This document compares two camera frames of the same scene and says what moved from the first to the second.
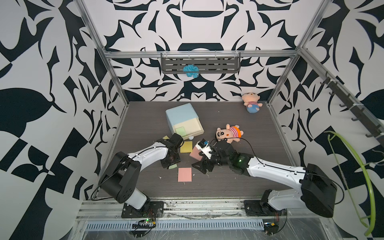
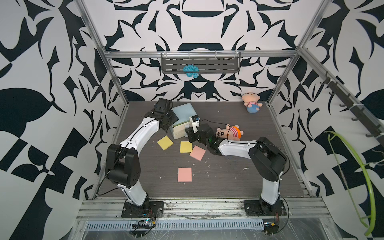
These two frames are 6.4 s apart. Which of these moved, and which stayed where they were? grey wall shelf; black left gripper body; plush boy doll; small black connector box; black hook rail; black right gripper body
Moved: black right gripper body; black left gripper body
Stayed: black hook rail; small black connector box; grey wall shelf; plush boy doll
